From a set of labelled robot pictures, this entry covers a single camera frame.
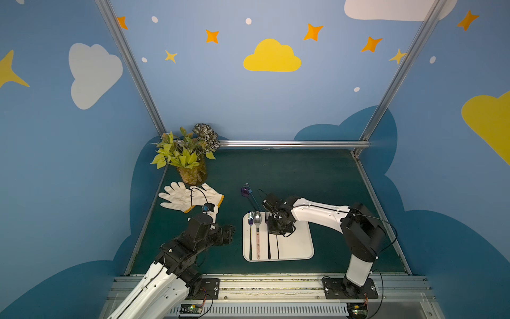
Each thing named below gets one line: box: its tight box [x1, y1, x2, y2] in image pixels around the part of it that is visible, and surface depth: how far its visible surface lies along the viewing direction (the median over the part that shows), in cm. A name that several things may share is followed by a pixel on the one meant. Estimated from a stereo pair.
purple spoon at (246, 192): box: [241, 186, 262, 212], surface depth 103 cm
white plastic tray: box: [242, 212, 315, 262], surface depth 86 cm
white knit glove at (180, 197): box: [158, 181, 196, 214], surface depth 101 cm
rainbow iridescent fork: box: [248, 212, 254, 261], surface depth 92 cm
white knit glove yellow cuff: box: [176, 181, 226, 224], surface depth 101 cm
